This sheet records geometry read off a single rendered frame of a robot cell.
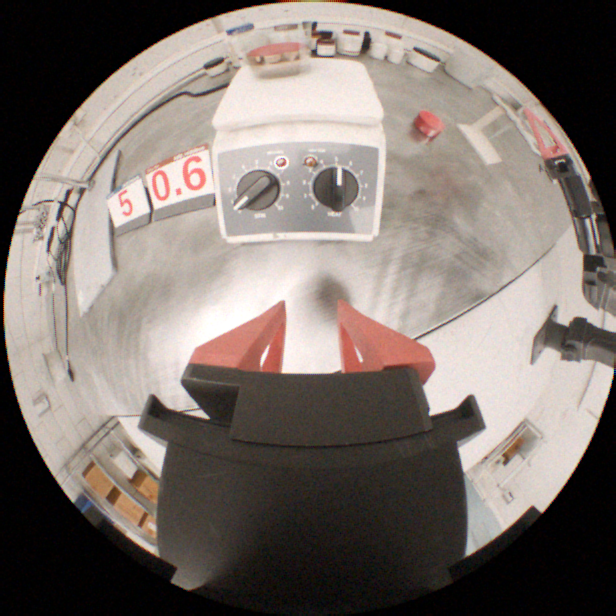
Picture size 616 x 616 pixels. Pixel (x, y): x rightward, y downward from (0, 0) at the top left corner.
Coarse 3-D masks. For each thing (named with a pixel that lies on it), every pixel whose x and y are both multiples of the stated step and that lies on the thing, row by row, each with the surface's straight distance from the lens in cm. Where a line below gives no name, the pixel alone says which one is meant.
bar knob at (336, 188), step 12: (336, 168) 14; (324, 180) 15; (336, 180) 14; (348, 180) 15; (324, 192) 15; (336, 192) 14; (348, 192) 15; (324, 204) 15; (336, 204) 14; (348, 204) 15
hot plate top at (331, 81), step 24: (240, 72) 24; (312, 72) 20; (336, 72) 21; (360, 72) 22; (240, 96) 18; (264, 96) 17; (288, 96) 16; (312, 96) 16; (336, 96) 16; (360, 96) 17; (216, 120) 17; (240, 120) 15; (264, 120) 15; (288, 120) 15; (336, 120) 15; (360, 120) 15
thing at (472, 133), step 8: (504, 104) 38; (496, 112) 39; (504, 112) 39; (512, 112) 39; (480, 120) 40; (488, 120) 39; (464, 128) 40; (472, 128) 41; (480, 128) 41; (472, 136) 40; (480, 136) 43; (472, 144) 38; (480, 144) 40; (488, 144) 44; (480, 152) 38; (488, 152) 41; (496, 152) 45; (488, 160) 39; (496, 160) 42
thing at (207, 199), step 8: (208, 144) 22; (208, 152) 22; (208, 160) 22; (208, 168) 22; (200, 192) 23; (208, 192) 23; (152, 200) 27; (168, 200) 26; (176, 200) 25; (184, 200) 25; (192, 200) 24; (200, 200) 23; (208, 200) 23; (160, 208) 27; (168, 208) 26; (176, 208) 25; (184, 208) 24; (192, 208) 23; (200, 208) 23; (160, 216) 26; (168, 216) 26
